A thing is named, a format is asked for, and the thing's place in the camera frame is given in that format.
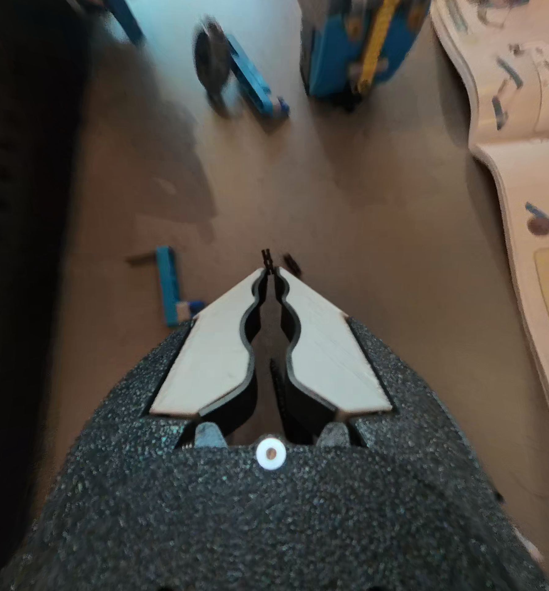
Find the black pin connector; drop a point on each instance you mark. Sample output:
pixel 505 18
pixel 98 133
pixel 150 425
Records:
pixel 267 261
pixel 293 264

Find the black perforated chair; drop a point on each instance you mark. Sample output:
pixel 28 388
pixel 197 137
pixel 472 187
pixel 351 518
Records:
pixel 20 277

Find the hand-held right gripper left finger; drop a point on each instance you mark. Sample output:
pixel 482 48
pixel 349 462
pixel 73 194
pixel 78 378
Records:
pixel 209 360

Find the blue grey pin connector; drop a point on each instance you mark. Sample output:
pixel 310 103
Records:
pixel 191 309
pixel 280 107

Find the open instruction booklet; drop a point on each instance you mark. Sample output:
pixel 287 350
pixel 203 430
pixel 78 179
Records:
pixel 523 184

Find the black axle rod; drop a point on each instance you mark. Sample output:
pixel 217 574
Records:
pixel 141 259

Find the blue perforated beam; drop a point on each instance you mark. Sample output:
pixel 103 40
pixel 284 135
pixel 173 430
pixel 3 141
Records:
pixel 124 21
pixel 168 286
pixel 251 76

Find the grey desk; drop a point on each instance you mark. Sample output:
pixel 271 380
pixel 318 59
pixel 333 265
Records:
pixel 348 207

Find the blue yellow toy vehicle model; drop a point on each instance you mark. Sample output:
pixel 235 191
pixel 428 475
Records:
pixel 339 46

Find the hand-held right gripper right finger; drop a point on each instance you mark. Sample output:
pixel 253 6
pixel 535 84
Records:
pixel 339 364

